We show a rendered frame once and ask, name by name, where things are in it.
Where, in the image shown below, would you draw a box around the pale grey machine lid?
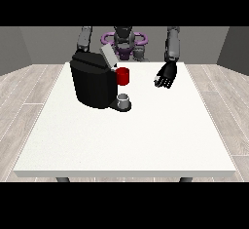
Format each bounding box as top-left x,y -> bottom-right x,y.
98,43 -> 119,68

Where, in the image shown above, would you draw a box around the black coffee machine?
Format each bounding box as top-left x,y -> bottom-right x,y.
69,51 -> 132,113

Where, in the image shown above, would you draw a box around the grey robot trunk purple rings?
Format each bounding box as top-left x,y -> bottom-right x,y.
100,26 -> 151,62

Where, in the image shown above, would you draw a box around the small grey cup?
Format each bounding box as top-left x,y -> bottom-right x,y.
116,93 -> 131,109

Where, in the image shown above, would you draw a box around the red pod holder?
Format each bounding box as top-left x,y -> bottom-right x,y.
115,66 -> 130,87

